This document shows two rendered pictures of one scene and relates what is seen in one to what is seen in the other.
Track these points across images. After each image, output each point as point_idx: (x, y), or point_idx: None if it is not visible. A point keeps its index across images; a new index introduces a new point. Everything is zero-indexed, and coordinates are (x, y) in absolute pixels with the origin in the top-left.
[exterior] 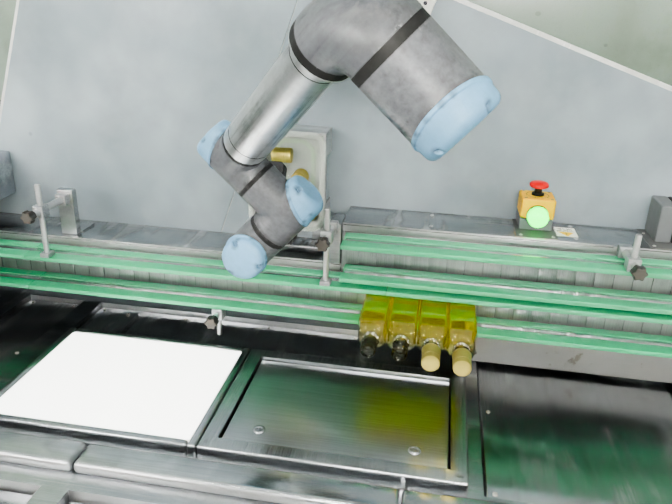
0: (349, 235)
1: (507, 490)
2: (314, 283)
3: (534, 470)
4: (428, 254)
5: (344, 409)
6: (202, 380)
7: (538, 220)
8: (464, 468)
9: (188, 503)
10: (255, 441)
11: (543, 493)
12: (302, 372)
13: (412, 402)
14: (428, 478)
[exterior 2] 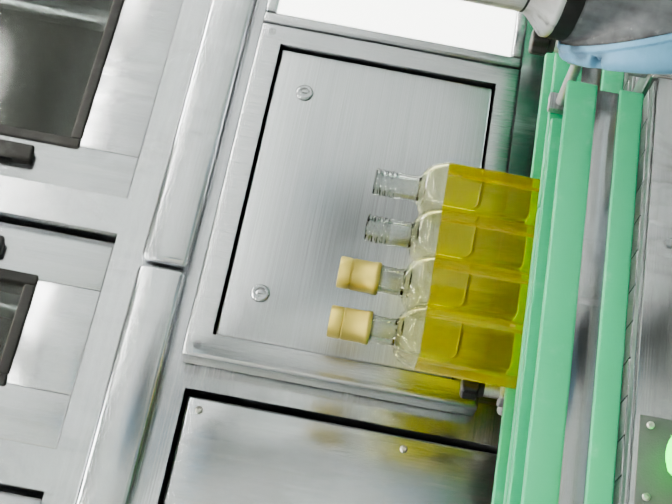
0: (624, 97)
1: (207, 430)
2: (557, 88)
3: (251, 484)
4: (551, 231)
5: (360, 205)
6: (420, 12)
7: (667, 450)
8: (213, 353)
9: (181, 35)
10: (278, 90)
11: (199, 482)
12: (459, 147)
13: (384, 307)
14: (194, 301)
